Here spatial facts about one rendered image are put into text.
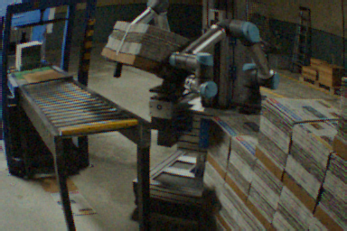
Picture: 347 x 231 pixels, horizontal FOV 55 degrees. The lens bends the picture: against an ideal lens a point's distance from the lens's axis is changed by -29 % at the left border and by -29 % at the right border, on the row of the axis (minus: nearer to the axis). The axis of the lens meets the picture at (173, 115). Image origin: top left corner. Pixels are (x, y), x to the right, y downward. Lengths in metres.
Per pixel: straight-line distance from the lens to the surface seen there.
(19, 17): 5.45
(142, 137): 2.11
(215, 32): 2.17
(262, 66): 2.36
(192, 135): 2.71
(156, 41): 2.12
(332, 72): 8.01
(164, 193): 2.77
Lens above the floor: 1.42
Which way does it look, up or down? 16 degrees down
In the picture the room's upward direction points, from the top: 3 degrees clockwise
